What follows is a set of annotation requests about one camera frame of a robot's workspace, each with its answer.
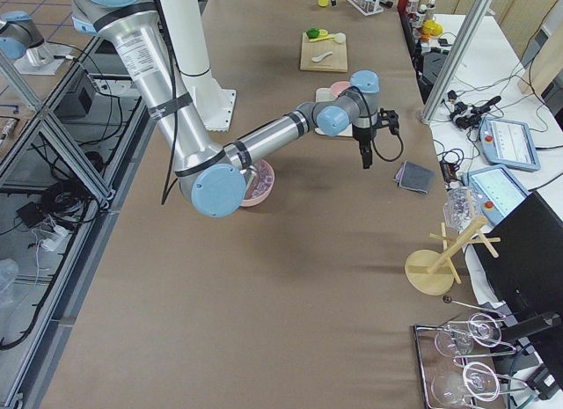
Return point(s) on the teach pendant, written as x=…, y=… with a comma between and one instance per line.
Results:
x=510, y=143
x=499, y=191

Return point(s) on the wine glass upper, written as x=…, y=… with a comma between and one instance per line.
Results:
x=460, y=337

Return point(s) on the clear plastic cup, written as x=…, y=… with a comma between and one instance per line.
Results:
x=461, y=206

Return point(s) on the metal glass rack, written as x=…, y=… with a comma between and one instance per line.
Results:
x=431, y=363

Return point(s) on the grey folded cloth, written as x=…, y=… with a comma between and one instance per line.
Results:
x=414, y=177

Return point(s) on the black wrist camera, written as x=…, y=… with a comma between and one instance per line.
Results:
x=389, y=119

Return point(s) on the bamboo cutting board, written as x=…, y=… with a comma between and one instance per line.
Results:
x=334, y=63

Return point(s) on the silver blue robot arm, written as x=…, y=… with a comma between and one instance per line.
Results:
x=162, y=46

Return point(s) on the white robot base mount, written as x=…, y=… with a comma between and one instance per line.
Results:
x=214, y=104

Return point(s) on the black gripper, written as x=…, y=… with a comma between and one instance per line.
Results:
x=362, y=138

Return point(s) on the teach pendant near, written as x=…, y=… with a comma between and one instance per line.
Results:
x=499, y=191

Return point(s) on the wine glass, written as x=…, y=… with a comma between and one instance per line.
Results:
x=466, y=387
x=460, y=337

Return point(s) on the teach pendant far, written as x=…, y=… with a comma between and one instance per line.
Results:
x=510, y=143

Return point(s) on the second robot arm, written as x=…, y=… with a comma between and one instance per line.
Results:
x=25, y=46

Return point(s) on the white ceramic spoon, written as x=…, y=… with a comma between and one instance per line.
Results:
x=321, y=57

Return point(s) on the wine glass lower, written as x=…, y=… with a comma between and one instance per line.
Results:
x=466, y=387

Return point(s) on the aluminium frame post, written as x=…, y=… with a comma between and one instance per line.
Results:
x=464, y=39

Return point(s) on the green lime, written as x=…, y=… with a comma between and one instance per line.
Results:
x=313, y=33

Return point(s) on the wooden cup tree stand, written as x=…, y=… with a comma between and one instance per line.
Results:
x=433, y=273

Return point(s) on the large pink ice bowl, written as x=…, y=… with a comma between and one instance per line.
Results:
x=259, y=179

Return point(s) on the yellow plastic knife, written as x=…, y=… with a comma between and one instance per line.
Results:
x=326, y=37

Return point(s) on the black monitor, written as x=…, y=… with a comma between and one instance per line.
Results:
x=527, y=273

